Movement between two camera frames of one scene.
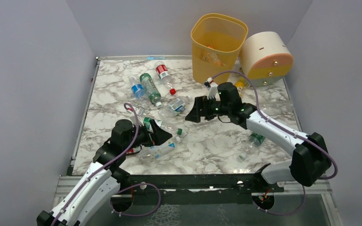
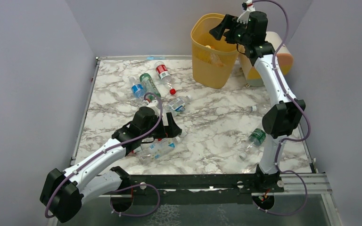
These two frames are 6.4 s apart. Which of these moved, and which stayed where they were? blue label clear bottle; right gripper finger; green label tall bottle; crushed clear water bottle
Moved: right gripper finger
Stayed: blue label clear bottle; green label tall bottle; crushed clear water bottle
